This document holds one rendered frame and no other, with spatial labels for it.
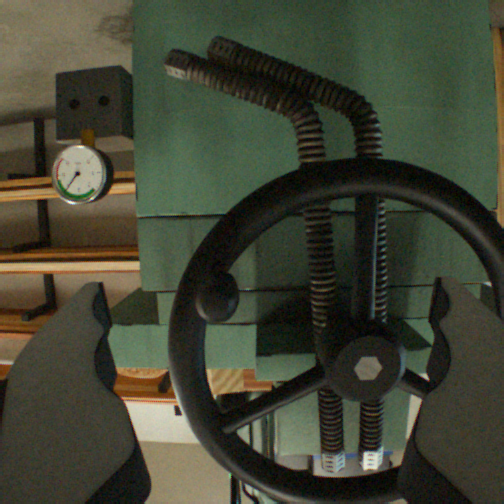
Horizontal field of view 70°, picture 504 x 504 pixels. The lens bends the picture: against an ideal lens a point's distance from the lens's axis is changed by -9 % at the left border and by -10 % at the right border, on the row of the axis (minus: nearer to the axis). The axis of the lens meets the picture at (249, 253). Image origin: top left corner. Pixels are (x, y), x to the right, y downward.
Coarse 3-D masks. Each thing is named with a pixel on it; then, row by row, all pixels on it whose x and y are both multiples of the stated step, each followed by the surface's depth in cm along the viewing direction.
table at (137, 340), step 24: (480, 288) 59; (120, 312) 53; (144, 312) 53; (120, 336) 48; (144, 336) 48; (216, 336) 47; (240, 336) 47; (264, 336) 42; (288, 336) 42; (312, 336) 42; (408, 336) 40; (432, 336) 47; (120, 360) 48; (144, 360) 48; (216, 360) 48; (240, 360) 48; (264, 360) 38; (288, 360) 38; (312, 360) 38; (408, 360) 37
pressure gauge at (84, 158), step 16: (80, 144) 38; (64, 160) 39; (80, 160) 39; (96, 160) 39; (64, 176) 39; (80, 176) 39; (96, 176) 39; (112, 176) 41; (80, 192) 39; (96, 192) 39
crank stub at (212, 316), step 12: (216, 276) 24; (228, 276) 25; (204, 288) 22; (216, 288) 22; (228, 288) 22; (204, 300) 22; (216, 300) 22; (228, 300) 22; (204, 312) 22; (216, 312) 22; (228, 312) 22
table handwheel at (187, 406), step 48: (288, 192) 26; (336, 192) 26; (384, 192) 26; (432, 192) 26; (240, 240) 27; (480, 240) 26; (192, 288) 27; (336, 288) 44; (192, 336) 28; (336, 336) 27; (384, 336) 26; (192, 384) 28; (288, 384) 29; (336, 384) 27; (384, 384) 27; (192, 432) 30; (240, 480) 30; (288, 480) 30; (336, 480) 31; (384, 480) 30
